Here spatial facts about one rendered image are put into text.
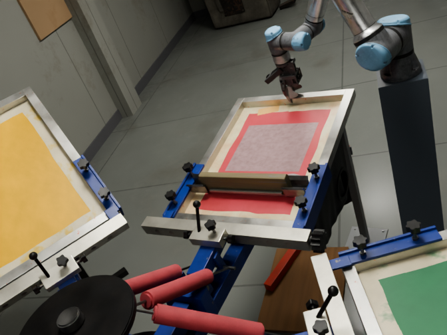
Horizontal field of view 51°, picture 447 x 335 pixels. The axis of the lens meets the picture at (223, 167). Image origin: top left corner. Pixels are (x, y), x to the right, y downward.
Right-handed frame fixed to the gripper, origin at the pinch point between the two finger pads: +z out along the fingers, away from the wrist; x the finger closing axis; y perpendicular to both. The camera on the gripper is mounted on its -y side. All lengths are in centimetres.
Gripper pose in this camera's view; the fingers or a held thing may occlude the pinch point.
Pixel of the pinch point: (291, 97)
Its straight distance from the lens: 223.5
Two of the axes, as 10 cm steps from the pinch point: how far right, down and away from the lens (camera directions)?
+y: 8.5, 0.1, -5.3
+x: 3.8, -7.0, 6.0
